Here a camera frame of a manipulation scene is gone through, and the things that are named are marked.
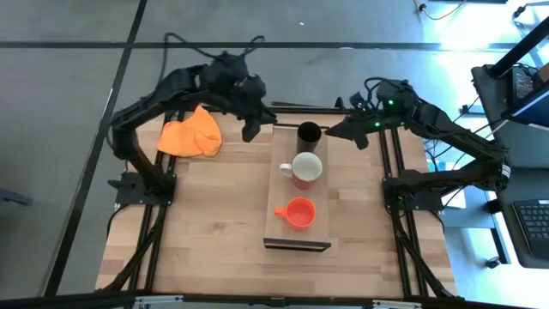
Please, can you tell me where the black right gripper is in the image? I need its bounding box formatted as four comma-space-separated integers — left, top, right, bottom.
324, 102, 403, 151

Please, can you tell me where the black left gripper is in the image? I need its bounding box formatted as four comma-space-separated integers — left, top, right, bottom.
231, 75, 279, 143

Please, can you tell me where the tall black tumbler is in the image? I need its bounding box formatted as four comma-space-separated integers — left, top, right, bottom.
296, 120, 323, 155

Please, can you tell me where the red mug white inside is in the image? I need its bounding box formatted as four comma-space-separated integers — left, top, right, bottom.
279, 151, 324, 191

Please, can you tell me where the small orange plastic cup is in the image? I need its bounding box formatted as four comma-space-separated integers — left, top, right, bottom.
274, 196, 317, 230

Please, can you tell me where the black floor bar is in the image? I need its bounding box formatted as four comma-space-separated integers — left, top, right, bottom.
270, 100, 341, 109

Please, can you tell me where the orange cloth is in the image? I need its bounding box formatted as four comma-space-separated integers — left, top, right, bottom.
156, 105, 223, 159

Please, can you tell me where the wooden tray board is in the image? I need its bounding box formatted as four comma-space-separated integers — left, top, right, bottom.
262, 123, 333, 253

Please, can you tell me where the grey side table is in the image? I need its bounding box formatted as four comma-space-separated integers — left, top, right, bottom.
470, 63, 549, 169

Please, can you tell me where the black rig beam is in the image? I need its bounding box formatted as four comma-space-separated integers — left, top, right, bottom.
0, 290, 549, 309

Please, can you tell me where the dark grey desk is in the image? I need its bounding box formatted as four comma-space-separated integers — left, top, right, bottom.
487, 166, 549, 270

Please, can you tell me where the black diagonal pole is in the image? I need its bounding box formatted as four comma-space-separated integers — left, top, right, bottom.
487, 15, 549, 79

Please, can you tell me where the black keyboard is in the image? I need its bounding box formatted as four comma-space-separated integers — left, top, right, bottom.
511, 198, 549, 259

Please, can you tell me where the black aluminium table frame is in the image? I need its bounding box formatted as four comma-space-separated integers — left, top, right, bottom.
97, 103, 458, 300

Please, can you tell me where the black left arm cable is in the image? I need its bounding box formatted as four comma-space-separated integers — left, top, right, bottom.
160, 31, 266, 89

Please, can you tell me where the yellow floor cable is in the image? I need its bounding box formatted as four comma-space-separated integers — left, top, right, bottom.
413, 0, 469, 21

